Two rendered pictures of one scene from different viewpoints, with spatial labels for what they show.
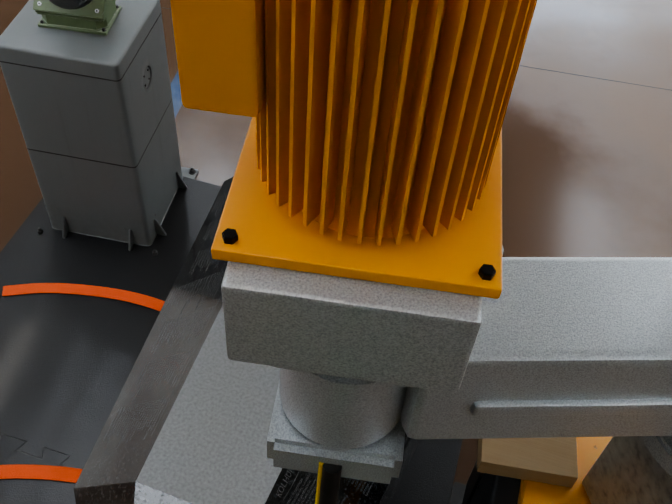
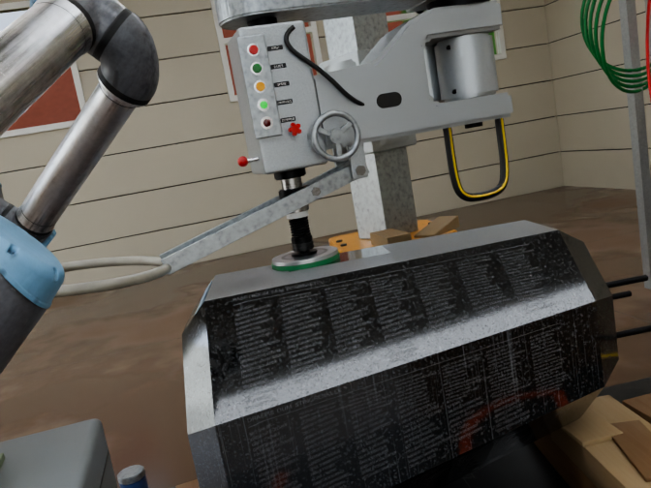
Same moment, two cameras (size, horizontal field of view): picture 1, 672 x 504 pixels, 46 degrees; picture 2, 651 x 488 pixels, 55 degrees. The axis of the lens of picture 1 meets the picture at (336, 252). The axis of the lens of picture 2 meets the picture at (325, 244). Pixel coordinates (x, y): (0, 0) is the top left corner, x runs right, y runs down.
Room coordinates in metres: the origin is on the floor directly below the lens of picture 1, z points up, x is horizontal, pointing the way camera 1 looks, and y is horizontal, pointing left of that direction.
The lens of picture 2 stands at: (1.85, 1.80, 1.24)
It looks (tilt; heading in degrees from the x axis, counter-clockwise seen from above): 9 degrees down; 251
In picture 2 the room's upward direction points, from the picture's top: 10 degrees counter-clockwise
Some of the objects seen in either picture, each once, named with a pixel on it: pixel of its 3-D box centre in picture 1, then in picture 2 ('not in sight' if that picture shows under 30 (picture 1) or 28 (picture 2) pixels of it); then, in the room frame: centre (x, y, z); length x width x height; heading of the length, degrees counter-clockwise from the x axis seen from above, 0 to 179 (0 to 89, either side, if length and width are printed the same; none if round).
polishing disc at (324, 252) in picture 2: not in sight; (304, 256); (1.27, -0.07, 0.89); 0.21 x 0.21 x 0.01
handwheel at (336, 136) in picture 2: not in sight; (332, 137); (1.16, 0.05, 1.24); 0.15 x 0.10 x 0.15; 176
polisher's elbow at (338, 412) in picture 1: (347, 357); (465, 69); (0.62, -0.03, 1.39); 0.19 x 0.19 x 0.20
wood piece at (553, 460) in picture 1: (526, 453); (390, 238); (0.79, -0.44, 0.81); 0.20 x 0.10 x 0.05; 85
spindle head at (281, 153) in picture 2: not in sight; (302, 102); (1.19, -0.07, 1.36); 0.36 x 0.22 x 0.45; 176
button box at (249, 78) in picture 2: not in sight; (259, 87); (1.35, 0.04, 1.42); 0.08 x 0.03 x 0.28; 176
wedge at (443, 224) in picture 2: not in sight; (436, 227); (0.56, -0.47, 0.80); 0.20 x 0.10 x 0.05; 26
